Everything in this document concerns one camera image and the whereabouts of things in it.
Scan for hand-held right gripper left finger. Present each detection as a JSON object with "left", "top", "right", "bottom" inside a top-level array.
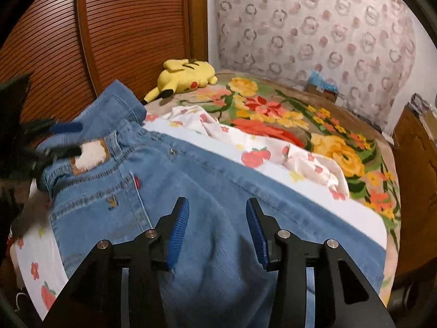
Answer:
[{"left": 41, "top": 196, "right": 190, "bottom": 328}]

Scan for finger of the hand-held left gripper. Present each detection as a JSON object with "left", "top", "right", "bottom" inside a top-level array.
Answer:
[
  {"left": 24, "top": 118, "right": 84, "bottom": 136},
  {"left": 34, "top": 145, "right": 83, "bottom": 170}
]

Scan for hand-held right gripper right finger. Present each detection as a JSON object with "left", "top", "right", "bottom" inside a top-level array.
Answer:
[{"left": 246, "top": 197, "right": 397, "bottom": 328}]

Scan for blue denim pants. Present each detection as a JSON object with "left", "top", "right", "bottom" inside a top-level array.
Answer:
[{"left": 36, "top": 79, "right": 388, "bottom": 328}]

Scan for white strawberry print sheet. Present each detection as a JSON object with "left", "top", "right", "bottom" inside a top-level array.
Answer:
[{"left": 10, "top": 106, "right": 388, "bottom": 320}]

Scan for wooden louvered door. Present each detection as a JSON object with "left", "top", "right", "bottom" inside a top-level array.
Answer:
[{"left": 0, "top": 0, "right": 209, "bottom": 151}]

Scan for floral blanket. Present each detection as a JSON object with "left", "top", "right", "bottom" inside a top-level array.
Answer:
[{"left": 145, "top": 70, "right": 401, "bottom": 308}]

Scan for yellow plush toy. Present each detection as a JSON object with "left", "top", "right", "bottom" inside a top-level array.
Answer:
[{"left": 143, "top": 59, "right": 218, "bottom": 106}]

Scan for blue topped small box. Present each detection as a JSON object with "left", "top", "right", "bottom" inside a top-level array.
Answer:
[{"left": 305, "top": 71, "right": 340, "bottom": 103}]

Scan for wooden cabinet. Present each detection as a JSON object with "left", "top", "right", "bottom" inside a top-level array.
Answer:
[{"left": 392, "top": 104, "right": 437, "bottom": 281}]

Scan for pile of assorted small items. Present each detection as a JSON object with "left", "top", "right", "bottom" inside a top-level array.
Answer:
[{"left": 410, "top": 93, "right": 437, "bottom": 120}]

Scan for pink patterned wall cloth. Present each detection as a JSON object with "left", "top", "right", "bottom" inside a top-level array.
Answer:
[{"left": 215, "top": 0, "right": 417, "bottom": 134}]

